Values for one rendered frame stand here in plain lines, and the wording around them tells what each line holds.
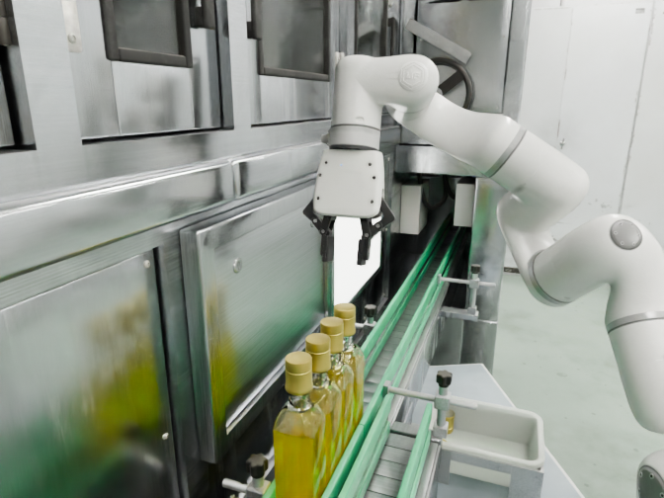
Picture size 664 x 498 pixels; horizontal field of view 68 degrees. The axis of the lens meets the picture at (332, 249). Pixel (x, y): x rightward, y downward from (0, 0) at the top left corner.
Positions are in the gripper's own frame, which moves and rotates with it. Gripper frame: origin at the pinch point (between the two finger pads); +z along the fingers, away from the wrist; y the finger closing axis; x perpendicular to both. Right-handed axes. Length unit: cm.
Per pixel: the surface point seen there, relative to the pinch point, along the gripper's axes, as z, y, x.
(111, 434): 21.5, -17.1, -27.8
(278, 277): 5.7, -12.8, 4.4
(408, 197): -16, -10, 107
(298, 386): 16.6, 0.1, -15.3
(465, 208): -13, 10, 105
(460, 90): -48, 7, 85
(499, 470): 39, 26, 25
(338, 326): 10.7, 1.2, -4.4
